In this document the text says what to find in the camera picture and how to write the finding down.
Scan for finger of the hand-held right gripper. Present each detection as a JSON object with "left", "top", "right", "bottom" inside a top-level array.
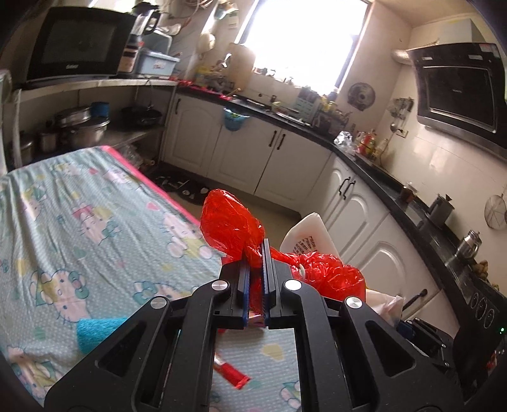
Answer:
[{"left": 398, "top": 320, "right": 420, "bottom": 340}]

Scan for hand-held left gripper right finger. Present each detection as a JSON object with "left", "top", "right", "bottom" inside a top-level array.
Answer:
[{"left": 261, "top": 238, "right": 464, "bottom": 412}]

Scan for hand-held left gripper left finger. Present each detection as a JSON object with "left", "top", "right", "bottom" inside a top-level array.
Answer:
[{"left": 43, "top": 257, "right": 252, "bottom": 412}]

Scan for red plastic bag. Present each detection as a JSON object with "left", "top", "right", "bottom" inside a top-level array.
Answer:
[{"left": 200, "top": 189, "right": 367, "bottom": 302}]

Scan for black gas stove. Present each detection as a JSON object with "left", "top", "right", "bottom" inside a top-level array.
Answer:
[{"left": 459, "top": 273, "right": 507, "bottom": 337}]

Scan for white plastic bag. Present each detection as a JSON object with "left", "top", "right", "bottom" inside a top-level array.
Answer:
[{"left": 281, "top": 213, "right": 405, "bottom": 325}]

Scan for red foil wrapper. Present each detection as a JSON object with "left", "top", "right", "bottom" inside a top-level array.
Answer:
[{"left": 214, "top": 351, "right": 250, "bottom": 391}]

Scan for steel kettle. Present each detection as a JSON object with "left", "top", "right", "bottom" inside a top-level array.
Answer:
[{"left": 455, "top": 230, "right": 482, "bottom": 258}]

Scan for dark floor mat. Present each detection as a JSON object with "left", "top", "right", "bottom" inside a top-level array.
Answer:
[{"left": 154, "top": 174, "right": 210, "bottom": 207}]

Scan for white kitchen cabinets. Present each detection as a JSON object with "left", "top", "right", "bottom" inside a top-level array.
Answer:
[{"left": 162, "top": 89, "right": 448, "bottom": 318}]

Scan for black kitchen countertop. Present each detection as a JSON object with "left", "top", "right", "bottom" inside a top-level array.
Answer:
[{"left": 174, "top": 81, "right": 507, "bottom": 302}]

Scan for teal textured cloth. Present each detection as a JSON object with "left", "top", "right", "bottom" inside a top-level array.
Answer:
[{"left": 76, "top": 316, "right": 129, "bottom": 354}]

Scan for clear crumpled plastic bag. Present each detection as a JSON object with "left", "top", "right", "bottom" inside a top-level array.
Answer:
[{"left": 334, "top": 131, "right": 355, "bottom": 151}]

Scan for blue hanging sink basket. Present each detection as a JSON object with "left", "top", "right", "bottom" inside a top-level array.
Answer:
[{"left": 222, "top": 106, "right": 251, "bottom": 131}]

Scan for cartoon cat printed tablecloth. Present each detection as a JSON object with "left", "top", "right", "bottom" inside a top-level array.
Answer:
[{"left": 0, "top": 145, "right": 302, "bottom": 412}]

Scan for row of seasoning bottles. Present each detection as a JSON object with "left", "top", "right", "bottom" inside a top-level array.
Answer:
[{"left": 356, "top": 129, "right": 391, "bottom": 159}]

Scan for blue utensil holder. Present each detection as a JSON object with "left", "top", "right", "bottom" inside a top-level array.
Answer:
[{"left": 297, "top": 87, "right": 321, "bottom": 115}]

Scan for black wok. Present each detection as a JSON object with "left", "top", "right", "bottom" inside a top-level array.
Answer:
[{"left": 121, "top": 104, "right": 163, "bottom": 128}]

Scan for pale cutting board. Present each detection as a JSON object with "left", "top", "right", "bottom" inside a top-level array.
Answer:
[{"left": 228, "top": 43, "right": 254, "bottom": 92}]

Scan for large steel pot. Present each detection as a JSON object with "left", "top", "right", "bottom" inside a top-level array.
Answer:
[{"left": 55, "top": 105, "right": 112, "bottom": 149}]

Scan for black range hood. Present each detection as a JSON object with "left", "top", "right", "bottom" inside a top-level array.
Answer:
[{"left": 408, "top": 42, "right": 505, "bottom": 137}]

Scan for blue plastic storage box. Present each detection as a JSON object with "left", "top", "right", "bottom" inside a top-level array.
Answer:
[{"left": 135, "top": 48, "right": 181, "bottom": 78}]

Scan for small steel pot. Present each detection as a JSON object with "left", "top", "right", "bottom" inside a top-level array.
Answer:
[
  {"left": 40, "top": 131, "right": 60, "bottom": 153},
  {"left": 20, "top": 132, "right": 38, "bottom": 165}
]

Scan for steel shelf unit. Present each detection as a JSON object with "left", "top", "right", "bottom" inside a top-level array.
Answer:
[{"left": 12, "top": 77, "right": 179, "bottom": 167}]

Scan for kitchen window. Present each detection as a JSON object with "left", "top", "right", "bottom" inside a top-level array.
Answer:
[{"left": 238, "top": 0, "right": 373, "bottom": 90}]

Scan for blender with clear jug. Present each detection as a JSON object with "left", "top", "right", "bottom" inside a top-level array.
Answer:
[{"left": 119, "top": 2, "right": 161, "bottom": 74}]

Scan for black microwave oven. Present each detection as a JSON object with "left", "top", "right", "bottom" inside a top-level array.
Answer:
[{"left": 26, "top": 6, "right": 137, "bottom": 82}]

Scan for round wire strainer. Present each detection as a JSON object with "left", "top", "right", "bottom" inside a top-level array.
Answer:
[{"left": 485, "top": 194, "right": 507, "bottom": 229}]

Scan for round dark wall fan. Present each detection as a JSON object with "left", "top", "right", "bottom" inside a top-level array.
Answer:
[{"left": 348, "top": 82, "right": 376, "bottom": 111}]

